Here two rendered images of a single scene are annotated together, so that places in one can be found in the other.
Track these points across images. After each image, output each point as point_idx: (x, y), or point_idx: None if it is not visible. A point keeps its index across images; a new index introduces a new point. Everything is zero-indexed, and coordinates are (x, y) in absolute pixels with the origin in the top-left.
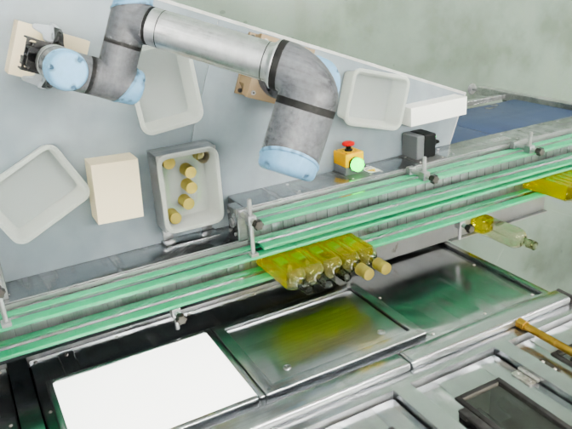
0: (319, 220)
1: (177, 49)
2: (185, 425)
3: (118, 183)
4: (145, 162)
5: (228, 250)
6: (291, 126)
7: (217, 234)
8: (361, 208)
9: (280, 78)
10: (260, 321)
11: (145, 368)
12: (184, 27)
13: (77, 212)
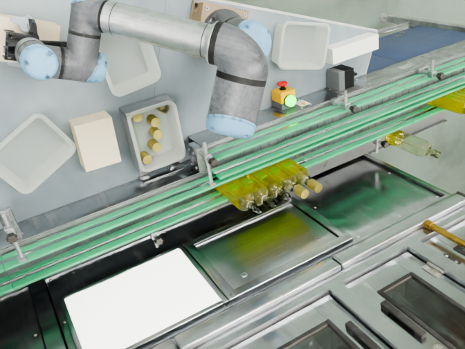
0: (263, 149)
1: (130, 37)
2: (167, 329)
3: (98, 138)
4: (117, 116)
5: (192, 181)
6: (230, 97)
7: (182, 167)
8: (296, 136)
9: (218, 57)
10: (221, 235)
11: (134, 282)
12: (133, 17)
13: (68, 162)
